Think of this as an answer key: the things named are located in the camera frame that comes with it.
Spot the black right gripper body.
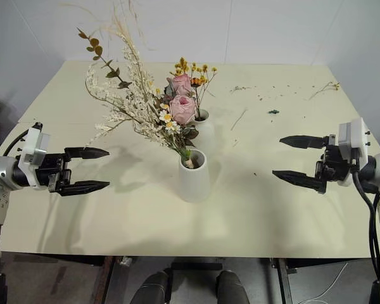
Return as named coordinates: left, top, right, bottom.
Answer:
left=315, top=134, right=353, bottom=184

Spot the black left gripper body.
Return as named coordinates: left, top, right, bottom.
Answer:
left=34, top=151, right=72, bottom=193

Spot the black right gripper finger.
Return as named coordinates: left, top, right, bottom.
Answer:
left=279, top=135, right=329, bottom=150
left=272, top=170, right=327, bottom=194

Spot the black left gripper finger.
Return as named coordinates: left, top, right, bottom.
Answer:
left=58, top=180, right=111, bottom=198
left=65, top=146, right=110, bottom=160

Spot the loose yellow flower sprig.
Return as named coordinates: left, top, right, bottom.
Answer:
left=308, top=81, right=341, bottom=101

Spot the loose dry stem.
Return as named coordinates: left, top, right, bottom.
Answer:
left=230, top=107, right=250, bottom=130

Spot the rusty table leg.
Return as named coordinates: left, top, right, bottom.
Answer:
left=93, top=255, right=118, bottom=304

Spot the white rounded vase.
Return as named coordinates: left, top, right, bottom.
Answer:
left=189, top=108, right=217, bottom=153

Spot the black table leg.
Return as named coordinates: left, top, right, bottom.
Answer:
left=270, top=256, right=294, bottom=304

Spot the dried bouquet with tall grasses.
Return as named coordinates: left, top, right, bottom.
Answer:
left=58, top=0, right=200, bottom=168

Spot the white tapered vase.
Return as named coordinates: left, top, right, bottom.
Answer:
left=179, top=148, right=212, bottom=203

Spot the dried bouquet with yellow flowers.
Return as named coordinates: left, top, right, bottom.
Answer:
left=163, top=56, right=219, bottom=122

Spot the dark rounded shape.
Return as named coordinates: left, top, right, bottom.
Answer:
left=215, top=269, right=249, bottom=304
left=133, top=270, right=170, bottom=304

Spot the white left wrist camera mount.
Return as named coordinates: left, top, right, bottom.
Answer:
left=18, top=122, right=51, bottom=190

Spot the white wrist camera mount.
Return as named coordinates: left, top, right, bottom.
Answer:
left=18, top=122, right=51, bottom=190
left=338, top=117, right=372, bottom=186

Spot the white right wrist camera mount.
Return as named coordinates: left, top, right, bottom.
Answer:
left=338, top=117, right=372, bottom=186

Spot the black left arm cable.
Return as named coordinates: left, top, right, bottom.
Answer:
left=1, top=128, right=31, bottom=158

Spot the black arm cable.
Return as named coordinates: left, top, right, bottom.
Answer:
left=1, top=128, right=31, bottom=158
left=351, top=164, right=380, bottom=286

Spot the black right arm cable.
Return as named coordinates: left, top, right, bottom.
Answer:
left=351, top=164, right=380, bottom=286

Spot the thin white cable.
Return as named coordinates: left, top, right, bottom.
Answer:
left=307, top=262, right=349, bottom=300

